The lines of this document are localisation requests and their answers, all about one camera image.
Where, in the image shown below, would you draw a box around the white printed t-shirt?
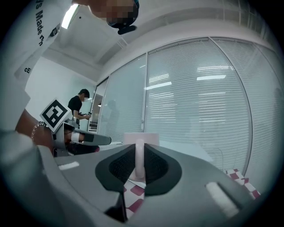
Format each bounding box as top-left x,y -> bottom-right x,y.
0,0 -> 94,142

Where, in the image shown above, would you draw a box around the white window blinds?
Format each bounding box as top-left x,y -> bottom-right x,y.
97,37 -> 279,178

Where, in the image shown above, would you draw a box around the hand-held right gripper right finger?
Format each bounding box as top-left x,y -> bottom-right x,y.
128,143 -> 254,227

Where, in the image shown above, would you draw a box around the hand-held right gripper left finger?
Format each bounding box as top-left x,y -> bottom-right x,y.
54,143 -> 136,214

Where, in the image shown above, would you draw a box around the thin grey cable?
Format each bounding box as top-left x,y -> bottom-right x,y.
218,148 -> 225,170

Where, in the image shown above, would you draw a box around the black head-worn camera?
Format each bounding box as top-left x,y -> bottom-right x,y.
106,0 -> 140,35

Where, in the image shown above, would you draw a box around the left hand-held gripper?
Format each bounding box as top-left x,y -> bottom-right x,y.
39,99 -> 112,157

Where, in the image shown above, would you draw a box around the white mug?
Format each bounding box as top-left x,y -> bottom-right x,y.
123,132 -> 160,180

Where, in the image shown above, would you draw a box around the person's left forearm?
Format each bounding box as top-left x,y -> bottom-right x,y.
15,109 -> 55,152

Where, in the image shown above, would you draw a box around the silver chain bracelet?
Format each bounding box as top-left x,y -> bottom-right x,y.
30,121 -> 47,142

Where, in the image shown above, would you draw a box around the ceiling light panel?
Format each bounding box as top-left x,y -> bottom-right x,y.
60,4 -> 80,29

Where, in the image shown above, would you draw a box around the red white checkered tablecloth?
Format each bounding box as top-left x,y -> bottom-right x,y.
123,168 -> 261,214

